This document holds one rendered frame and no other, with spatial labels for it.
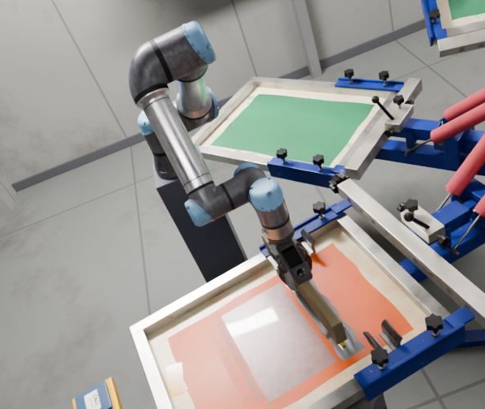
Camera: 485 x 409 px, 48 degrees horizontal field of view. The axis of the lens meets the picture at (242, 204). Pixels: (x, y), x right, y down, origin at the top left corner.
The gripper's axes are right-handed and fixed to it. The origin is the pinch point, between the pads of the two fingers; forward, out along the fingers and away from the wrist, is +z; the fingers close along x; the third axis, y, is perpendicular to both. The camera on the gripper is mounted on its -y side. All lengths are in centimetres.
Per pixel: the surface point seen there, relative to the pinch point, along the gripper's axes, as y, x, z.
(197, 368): 4.3, 36.2, 13.6
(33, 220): 282, 114, 110
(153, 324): 25, 43, 11
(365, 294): -3.4, -16.2, 13.6
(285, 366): -10.3, 14.6, 13.5
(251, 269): 25.2, 7.7, 11.1
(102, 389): 14, 64, 12
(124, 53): 313, -9, 36
